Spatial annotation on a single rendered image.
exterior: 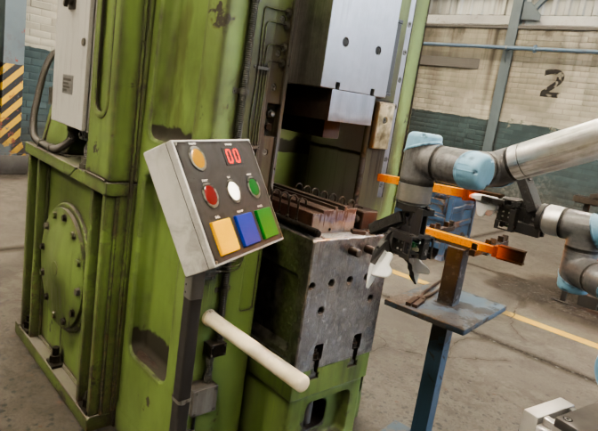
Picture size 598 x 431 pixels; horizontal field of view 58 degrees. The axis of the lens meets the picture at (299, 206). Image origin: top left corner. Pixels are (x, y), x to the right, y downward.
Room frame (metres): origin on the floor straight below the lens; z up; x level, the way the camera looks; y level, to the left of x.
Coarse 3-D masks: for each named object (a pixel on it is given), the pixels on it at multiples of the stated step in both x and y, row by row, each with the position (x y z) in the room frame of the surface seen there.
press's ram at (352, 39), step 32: (320, 0) 1.66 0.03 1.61; (352, 0) 1.67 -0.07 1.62; (384, 0) 1.77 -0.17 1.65; (320, 32) 1.64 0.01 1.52; (352, 32) 1.69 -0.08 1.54; (384, 32) 1.78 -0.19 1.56; (320, 64) 1.63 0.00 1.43; (352, 64) 1.70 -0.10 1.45; (384, 64) 1.80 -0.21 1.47; (384, 96) 1.82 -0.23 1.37
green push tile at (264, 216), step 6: (258, 210) 1.30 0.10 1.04; (264, 210) 1.33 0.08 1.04; (270, 210) 1.35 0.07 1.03; (258, 216) 1.29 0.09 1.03; (264, 216) 1.32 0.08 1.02; (270, 216) 1.34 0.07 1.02; (258, 222) 1.29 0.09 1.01; (264, 222) 1.30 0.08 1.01; (270, 222) 1.33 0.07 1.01; (264, 228) 1.29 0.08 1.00; (270, 228) 1.32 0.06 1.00; (276, 228) 1.34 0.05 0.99; (264, 234) 1.28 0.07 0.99; (270, 234) 1.30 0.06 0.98; (276, 234) 1.33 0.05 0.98
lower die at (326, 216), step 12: (276, 192) 1.88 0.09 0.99; (288, 192) 1.89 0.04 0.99; (276, 204) 1.79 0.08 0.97; (300, 204) 1.77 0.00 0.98; (312, 204) 1.76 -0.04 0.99; (324, 204) 1.76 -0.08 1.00; (300, 216) 1.69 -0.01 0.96; (312, 216) 1.65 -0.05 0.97; (324, 216) 1.69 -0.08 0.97; (336, 216) 1.73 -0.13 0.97; (348, 216) 1.77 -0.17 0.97; (324, 228) 1.69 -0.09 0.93; (336, 228) 1.73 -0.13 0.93; (348, 228) 1.77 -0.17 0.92
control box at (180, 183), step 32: (160, 160) 1.12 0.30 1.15; (192, 160) 1.15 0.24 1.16; (224, 160) 1.27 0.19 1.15; (160, 192) 1.12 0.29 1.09; (192, 192) 1.10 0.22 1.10; (224, 192) 1.21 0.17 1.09; (192, 224) 1.09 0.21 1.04; (256, 224) 1.28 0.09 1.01; (192, 256) 1.08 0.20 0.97; (224, 256) 1.11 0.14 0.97
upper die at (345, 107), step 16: (288, 96) 1.79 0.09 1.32; (304, 96) 1.74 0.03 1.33; (320, 96) 1.69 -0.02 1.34; (336, 96) 1.67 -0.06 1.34; (352, 96) 1.72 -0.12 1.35; (368, 96) 1.77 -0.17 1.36; (288, 112) 1.79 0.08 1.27; (304, 112) 1.73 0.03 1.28; (320, 112) 1.68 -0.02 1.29; (336, 112) 1.68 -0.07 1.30; (352, 112) 1.73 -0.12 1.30; (368, 112) 1.78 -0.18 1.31
